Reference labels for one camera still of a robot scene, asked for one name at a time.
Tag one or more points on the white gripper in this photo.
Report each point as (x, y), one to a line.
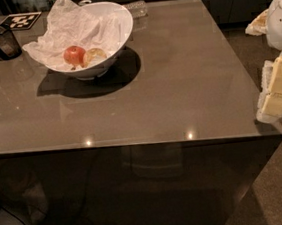
(280, 22)

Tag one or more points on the yellow apple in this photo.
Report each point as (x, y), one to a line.
(93, 56)

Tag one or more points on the white ceramic bowl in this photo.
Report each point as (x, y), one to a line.
(106, 25)

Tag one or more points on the red apple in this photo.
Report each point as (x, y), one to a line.
(74, 55)

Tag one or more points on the dark glossy table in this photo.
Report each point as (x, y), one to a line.
(167, 137)

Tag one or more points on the clear glass dish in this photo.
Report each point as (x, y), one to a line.
(137, 8)

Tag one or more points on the white crumpled paper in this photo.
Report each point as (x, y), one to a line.
(61, 12)

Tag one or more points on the black white marker tag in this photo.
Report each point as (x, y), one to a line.
(23, 21)

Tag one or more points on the black container with scoop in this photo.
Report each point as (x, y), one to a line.
(9, 47)

